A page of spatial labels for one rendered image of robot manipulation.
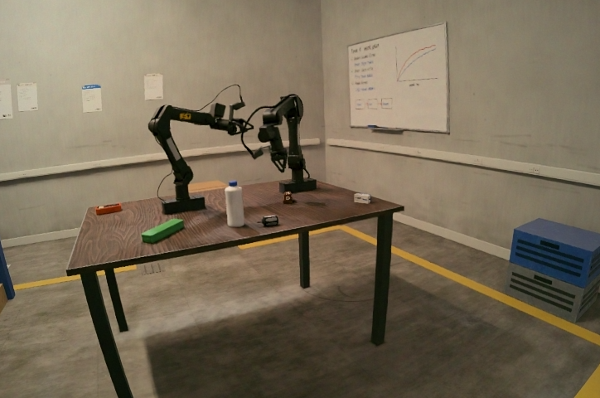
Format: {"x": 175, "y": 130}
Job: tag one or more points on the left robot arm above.
{"x": 295, "y": 157}

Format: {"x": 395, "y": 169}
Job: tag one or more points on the orange rectangular block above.
{"x": 108, "y": 209}

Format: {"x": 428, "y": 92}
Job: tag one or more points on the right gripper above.
{"x": 232, "y": 125}

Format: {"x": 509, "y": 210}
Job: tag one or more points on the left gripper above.
{"x": 277, "y": 145}

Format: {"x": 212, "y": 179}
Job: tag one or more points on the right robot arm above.
{"x": 181, "y": 170}

